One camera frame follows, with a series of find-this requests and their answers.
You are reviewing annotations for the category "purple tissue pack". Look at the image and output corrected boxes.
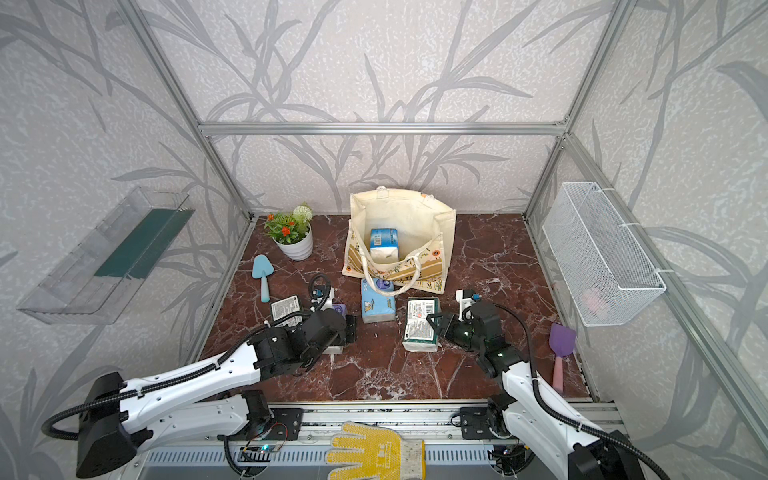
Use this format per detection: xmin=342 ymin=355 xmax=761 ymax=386
xmin=324 ymin=303 xmax=347 ymax=355

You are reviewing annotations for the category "cream floral canvas tote bag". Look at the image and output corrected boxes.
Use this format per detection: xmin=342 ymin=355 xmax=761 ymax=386
xmin=342 ymin=186 xmax=457 ymax=296

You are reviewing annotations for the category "teal small shovel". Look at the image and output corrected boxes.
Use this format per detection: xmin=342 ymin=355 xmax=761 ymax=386
xmin=252 ymin=254 xmax=274 ymax=304

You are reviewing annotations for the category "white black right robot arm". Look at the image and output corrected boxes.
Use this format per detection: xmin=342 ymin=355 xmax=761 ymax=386
xmin=426 ymin=300 xmax=669 ymax=479

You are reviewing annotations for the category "small green circuit board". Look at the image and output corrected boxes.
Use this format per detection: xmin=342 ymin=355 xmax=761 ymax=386
xmin=238 ymin=444 xmax=283 ymax=464

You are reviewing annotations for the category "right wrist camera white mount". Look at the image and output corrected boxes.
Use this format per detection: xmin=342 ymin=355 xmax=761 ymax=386
xmin=455 ymin=289 xmax=481 ymax=322

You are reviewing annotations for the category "light blue cartoon tissue pack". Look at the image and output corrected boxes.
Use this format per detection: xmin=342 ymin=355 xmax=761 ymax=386
xmin=361 ymin=279 xmax=396 ymax=324

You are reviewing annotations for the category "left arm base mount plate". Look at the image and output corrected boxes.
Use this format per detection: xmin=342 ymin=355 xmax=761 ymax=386
xmin=235 ymin=408 xmax=304 ymax=441

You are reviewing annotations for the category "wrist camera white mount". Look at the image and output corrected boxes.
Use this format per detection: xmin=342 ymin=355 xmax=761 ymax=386
xmin=316 ymin=286 xmax=334 ymax=310
xmin=455 ymin=289 xmax=481 ymax=322

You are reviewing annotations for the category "yellow knit work glove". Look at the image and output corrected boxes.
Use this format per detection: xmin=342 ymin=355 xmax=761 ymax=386
xmin=326 ymin=422 xmax=426 ymax=480

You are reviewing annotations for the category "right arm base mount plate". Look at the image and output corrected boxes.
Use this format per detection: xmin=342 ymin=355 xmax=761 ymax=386
xmin=449 ymin=407 xmax=498 ymax=440

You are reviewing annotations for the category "purple pink small shovel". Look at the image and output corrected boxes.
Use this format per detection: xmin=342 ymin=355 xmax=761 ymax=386
xmin=549 ymin=323 xmax=577 ymax=394

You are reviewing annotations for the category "clear acrylic wall shelf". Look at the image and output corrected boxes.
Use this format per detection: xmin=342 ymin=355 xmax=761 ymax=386
xmin=17 ymin=187 xmax=195 ymax=325

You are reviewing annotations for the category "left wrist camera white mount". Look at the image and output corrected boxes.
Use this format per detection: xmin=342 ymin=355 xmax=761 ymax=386
xmin=316 ymin=286 xmax=334 ymax=310

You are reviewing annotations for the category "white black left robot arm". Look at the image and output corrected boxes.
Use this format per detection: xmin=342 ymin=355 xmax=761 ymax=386
xmin=41 ymin=308 xmax=355 ymax=479

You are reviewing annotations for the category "potted plant white pot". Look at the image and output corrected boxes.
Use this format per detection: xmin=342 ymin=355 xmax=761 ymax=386
xmin=264 ymin=203 xmax=314 ymax=261

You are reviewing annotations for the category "white wire mesh basket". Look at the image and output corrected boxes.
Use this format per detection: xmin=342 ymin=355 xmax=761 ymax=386
xmin=542 ymin=182 xmax=666 ymax=327

